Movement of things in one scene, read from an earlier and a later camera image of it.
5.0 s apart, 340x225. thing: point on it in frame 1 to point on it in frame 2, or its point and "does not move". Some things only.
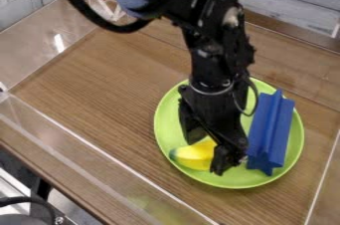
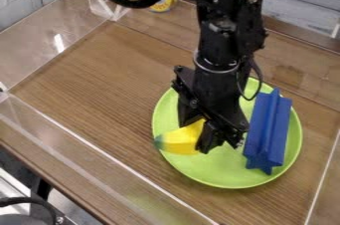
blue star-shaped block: (270, 126) does not move
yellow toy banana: (194, 155) to (180, 140)
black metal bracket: (44, 214) does not move
